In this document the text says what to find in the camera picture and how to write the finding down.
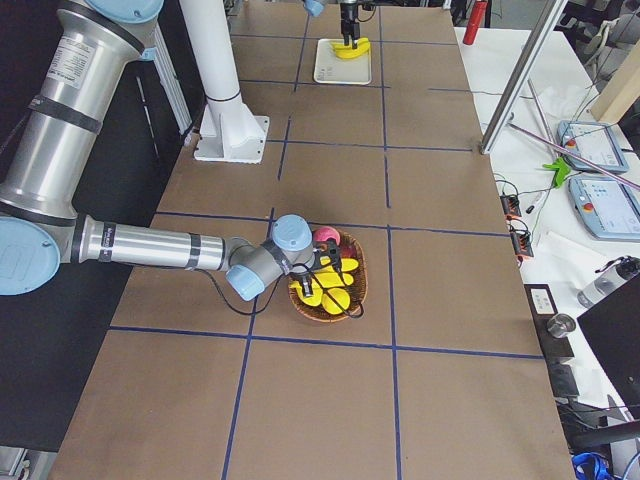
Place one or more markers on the orange black electronics board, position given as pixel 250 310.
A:
pixel 511 206
pixel 521 242

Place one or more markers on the aluminium frame post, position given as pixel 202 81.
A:
pixel 550 16

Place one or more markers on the upper teach pendant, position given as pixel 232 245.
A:
pixel 593 141

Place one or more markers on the yellow banana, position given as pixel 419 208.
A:
pixel 362 47
pixel 336 47
pixel 345 265
pixel 326 280

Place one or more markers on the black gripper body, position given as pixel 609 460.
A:
pixel 300 275
pixel 347 16

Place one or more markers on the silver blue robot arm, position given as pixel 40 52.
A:
pixel 40 227
pixel 316 7

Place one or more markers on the black monitor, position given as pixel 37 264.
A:
pixel 611 328

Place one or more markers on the white bear print tray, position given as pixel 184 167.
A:
pixel 329 69

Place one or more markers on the clear water bottle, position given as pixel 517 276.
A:
pixel 611 276

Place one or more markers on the brown woven basket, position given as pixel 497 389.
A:
pixel 357 291

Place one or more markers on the teach pendant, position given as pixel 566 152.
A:
pixel 593 141
pixel 609 210

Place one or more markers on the lower teach pendant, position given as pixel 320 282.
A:
pixel 609 210

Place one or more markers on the dark red apple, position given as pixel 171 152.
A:
pixel 348 250

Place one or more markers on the orange black electronics board lower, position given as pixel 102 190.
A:
pixel 521 242

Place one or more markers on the red fire extinguisher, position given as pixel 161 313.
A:
pixel 474 22

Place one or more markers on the orange black electronics board upper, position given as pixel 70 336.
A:
pixel 511 206

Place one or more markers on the red pink apple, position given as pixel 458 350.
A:
pixel 326 234

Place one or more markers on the green plastic clamp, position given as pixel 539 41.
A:
pixel 561 171

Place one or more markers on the metal cylinder weight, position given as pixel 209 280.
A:
pixel 561 325

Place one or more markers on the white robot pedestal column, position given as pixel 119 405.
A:
pixel 229 132

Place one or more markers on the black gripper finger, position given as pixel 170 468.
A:
pixel 349 42
pixel 306 287

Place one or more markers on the metal rod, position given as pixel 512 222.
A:
pixel 565 151

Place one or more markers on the yellow lemon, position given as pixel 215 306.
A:
pixel 336 301

